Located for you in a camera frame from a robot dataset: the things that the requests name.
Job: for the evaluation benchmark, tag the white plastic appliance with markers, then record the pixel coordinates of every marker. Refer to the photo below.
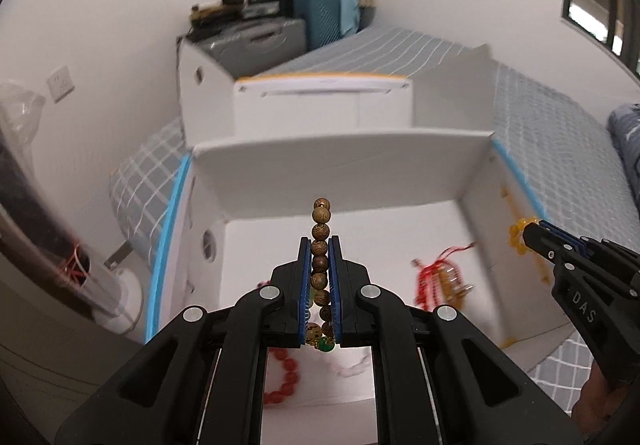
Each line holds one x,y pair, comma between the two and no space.
120,295

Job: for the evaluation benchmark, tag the white cardboard box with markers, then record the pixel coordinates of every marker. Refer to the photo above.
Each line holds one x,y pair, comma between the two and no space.
350,165

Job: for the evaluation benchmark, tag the clear plastic bag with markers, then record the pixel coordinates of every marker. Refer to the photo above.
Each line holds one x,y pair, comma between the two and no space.
17,115

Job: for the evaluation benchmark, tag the pile of dark devices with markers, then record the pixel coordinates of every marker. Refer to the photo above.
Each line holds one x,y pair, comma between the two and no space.
235,7

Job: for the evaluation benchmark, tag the dark rounded frame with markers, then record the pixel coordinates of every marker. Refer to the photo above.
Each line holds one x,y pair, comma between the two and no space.
30,225

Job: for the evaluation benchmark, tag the grey suitcase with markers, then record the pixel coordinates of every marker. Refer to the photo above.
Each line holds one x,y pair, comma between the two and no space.
260,42

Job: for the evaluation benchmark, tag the white wall socket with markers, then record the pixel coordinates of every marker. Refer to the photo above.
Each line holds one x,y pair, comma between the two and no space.
61,84

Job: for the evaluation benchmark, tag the red tassel charm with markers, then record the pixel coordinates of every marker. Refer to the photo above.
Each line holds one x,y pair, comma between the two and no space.
425,282

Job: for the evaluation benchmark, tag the blue suitcase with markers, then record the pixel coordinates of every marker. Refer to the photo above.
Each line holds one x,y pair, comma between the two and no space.
325,17

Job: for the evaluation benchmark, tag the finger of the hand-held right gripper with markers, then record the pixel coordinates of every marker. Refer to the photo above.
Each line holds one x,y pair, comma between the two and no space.
570,239
545,247

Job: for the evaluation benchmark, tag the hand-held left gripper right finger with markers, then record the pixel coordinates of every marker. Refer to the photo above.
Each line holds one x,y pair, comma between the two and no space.
337,295

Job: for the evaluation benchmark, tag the person's right hand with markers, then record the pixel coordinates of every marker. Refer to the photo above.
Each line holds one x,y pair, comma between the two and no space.
597,402

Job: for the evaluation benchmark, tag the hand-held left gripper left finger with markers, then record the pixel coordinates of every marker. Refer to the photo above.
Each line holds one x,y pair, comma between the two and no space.
303,295

